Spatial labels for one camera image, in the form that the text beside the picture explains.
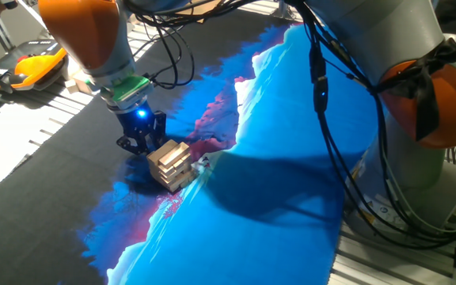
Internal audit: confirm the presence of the large wooden cube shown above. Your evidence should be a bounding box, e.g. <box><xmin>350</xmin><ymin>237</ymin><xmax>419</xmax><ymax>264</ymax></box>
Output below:
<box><xmin>72</xmin><ymin>70</ymin><xmax>95</xmax><ymax>95</ymax></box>

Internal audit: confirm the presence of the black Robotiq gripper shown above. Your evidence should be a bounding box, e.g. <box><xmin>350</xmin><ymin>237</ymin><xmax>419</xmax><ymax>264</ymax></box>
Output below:
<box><xmin>116</xmin><ymin>104</ymin><xmax>169</xmax><ymax>157</ymax></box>

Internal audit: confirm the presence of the wooden Jenga block tower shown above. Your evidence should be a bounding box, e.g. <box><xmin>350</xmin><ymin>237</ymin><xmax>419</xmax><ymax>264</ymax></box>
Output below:
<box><xmin>146</xmin><ymin>138</ymin><xmax>200</xmax><ymax>194</ymax></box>

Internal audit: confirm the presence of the black strap on arm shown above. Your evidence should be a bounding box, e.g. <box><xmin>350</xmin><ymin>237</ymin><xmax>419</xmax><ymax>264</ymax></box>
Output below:
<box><xmin>374</xmin><ymin>37</ymin><xmax>456</xmax><ymax>142</ymax></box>

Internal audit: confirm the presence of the orange black teach pendant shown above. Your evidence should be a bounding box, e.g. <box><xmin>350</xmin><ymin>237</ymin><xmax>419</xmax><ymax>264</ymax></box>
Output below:
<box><xmin>0</xmin><ymin>38</ymin><xmax>70</xmax><ymax>94</ymax></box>

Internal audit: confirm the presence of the flat brown cardboard sheet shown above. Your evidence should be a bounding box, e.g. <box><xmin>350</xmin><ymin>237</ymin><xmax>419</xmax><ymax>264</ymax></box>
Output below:
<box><xmin>180</xmin><ymin>0</ymin><xmax>222</xmax><ymax>23</ymax></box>

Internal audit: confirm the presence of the blue black printed cloth mat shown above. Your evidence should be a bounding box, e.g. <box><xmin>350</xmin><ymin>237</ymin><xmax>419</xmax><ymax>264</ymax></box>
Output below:
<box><xmin>0</xmin><ymin>7</ymin><xmax>379</xmax><ymax>285</ymax></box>

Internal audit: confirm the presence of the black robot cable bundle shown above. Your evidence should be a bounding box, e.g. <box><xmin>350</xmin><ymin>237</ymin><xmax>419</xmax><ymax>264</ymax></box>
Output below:
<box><xmin>124</xmin><ymin>0</ymin><xmax>456</xmax><ymax>250</ymax></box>

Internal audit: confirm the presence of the green wrist mounting plate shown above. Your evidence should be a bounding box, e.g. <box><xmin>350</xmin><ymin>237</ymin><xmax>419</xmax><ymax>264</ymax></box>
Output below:
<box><xmin>111</xmin><ymin>74</ymin><xmax>153</xmax><ymax>105</ymax></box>

